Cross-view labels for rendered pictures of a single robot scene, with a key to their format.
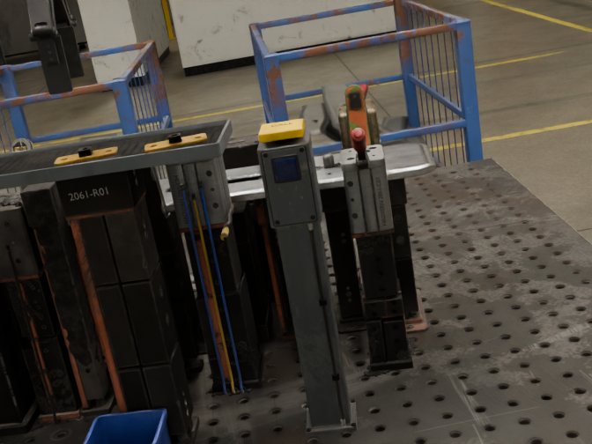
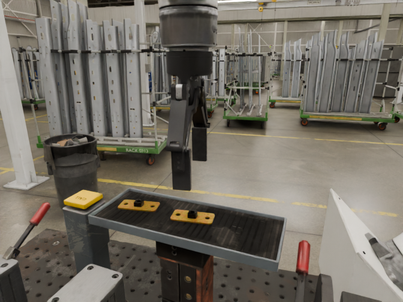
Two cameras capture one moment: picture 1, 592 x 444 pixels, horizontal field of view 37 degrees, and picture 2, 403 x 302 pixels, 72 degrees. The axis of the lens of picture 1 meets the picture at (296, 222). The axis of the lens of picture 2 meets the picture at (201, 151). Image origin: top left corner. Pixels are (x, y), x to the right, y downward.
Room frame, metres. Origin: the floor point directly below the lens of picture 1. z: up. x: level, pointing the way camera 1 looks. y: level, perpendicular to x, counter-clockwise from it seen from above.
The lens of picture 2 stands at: (1.63, 0.42, 1.46)
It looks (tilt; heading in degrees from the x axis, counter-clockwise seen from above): 18 degrees down; 196
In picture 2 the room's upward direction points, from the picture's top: straight up
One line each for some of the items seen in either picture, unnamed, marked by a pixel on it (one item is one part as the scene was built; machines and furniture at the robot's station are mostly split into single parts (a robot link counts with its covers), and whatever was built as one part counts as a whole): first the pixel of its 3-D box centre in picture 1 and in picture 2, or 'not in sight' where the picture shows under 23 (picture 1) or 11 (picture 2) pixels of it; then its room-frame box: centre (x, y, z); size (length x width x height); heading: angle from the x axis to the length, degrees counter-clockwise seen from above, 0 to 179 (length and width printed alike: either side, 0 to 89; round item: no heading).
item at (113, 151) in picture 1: (85, 152); (192, 214); (1.17, 0.27, 1.17); 0.08 x 0.04 x 0.01; 94
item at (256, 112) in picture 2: not in sight; (249, 85); (-5.43, -0.37, 0.88); 1.91 x 1.00 x 1.76; 2
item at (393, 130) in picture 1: (358, 125); not in sight; (3.92, -0.36, 0.47); 1.20 x 0.80 x 0.95; 2
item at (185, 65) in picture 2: not in sight; (189, 79); (1.18, 0.27, 1.43); 0.08 x 0.07 x 0.09; 4
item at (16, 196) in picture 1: (39, 307); not in sight; (1.34, 0.44, 0.89); 0.13 x 0.11 x 0.38; 174
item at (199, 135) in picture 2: (55, 65); (199, 144); (1.11, 0.26, 1.29); 0.03 x 0.01 x 0.07; 94
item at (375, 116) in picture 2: not in sight; (345, 87); (-5.58, 1.82, 0.88); 1.91 x 1.00 x 1.76; 88
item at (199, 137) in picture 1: (174, 139); (138, 203); (1.16, 0.14, 1.17); 0.08 x 0.04 x 0.01; 96
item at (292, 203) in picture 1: (309, 288); (95, 280); (1.15, 0.00, 0.92); 0.08 x 0.08 x 0.44; 84
